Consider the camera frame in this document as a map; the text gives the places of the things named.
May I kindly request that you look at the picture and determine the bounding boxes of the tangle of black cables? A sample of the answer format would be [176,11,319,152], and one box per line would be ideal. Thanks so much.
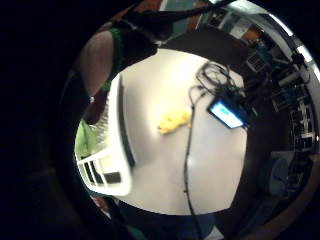
[195,61,248,102]

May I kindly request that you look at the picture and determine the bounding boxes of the tablet with lit screen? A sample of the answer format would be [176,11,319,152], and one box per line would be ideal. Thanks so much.
[207,98,250,130]

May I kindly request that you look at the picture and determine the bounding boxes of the long black cable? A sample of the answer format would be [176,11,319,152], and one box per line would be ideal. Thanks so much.
[181,84,210,240]

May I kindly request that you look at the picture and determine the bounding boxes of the green cloth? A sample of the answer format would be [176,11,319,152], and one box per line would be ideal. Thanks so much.
[74,119,108,162]

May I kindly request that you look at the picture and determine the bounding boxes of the blue office chair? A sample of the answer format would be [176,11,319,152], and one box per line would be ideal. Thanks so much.
[265,155,292,198]

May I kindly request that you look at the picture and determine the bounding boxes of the yellow soft toy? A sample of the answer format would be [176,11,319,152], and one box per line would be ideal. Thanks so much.
[157,111,194,136]

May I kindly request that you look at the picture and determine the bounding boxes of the white plastic laundry basket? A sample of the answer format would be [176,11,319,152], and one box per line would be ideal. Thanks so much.
[73,73,137,198]

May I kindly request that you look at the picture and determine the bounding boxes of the dark metal shelf rack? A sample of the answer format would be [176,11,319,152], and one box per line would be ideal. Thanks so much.
[269,49,320,155]

